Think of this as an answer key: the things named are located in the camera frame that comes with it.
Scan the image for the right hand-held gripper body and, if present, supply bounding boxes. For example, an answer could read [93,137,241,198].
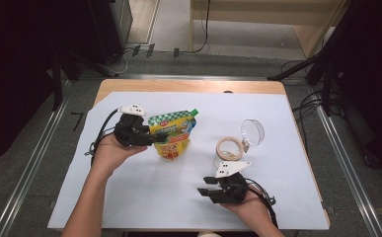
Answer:
[207,160,252,204]

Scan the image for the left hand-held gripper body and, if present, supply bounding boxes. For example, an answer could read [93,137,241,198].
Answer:
[114,104,157,148]

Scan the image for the yellow green spout pouch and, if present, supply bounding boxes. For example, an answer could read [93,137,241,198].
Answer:
[147,108,199,161]

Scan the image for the clear plastic cup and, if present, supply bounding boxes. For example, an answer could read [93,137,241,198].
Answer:
[212,118,266,171]

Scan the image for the person's right hand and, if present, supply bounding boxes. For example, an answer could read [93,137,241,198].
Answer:
[220,190,274,230]

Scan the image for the person's left hand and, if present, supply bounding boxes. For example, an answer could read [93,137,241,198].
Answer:
[91,133,149,178]

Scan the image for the white table mat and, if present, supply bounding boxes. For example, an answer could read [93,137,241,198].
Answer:
[46,91,331,231]

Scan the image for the black metal stand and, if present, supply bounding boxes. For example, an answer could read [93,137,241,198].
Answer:
[267,0,382,117]
[50,45,117,112]

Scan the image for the black cabinet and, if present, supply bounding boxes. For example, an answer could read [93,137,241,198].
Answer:
[86,0,133,65]

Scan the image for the dark curtain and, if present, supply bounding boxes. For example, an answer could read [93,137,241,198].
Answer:
[0,0,58,171]
[330,0,382,173]

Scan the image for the light wooden desk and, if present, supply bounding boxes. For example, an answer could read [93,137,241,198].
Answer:
[190,0,347,59]

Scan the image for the left hand-held gripper black cable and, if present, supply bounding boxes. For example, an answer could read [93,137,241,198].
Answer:
[84,108,120,166]

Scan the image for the hand-held gripper black cable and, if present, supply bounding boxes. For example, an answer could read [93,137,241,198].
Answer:
[84,108,120,166]
[244,177,279,229]

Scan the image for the right hand-held gripper black cable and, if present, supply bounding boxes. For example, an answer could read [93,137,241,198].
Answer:
[244,177,279,229]

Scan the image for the aluminium floor rail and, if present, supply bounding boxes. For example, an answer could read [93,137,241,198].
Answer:
[0,98,70,237]
[312,105,382,237]

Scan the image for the black floor cables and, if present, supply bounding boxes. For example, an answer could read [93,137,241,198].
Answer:
[280,58,332,151]

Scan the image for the black hanging cable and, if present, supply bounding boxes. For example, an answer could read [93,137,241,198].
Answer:
[191,0,212,54]

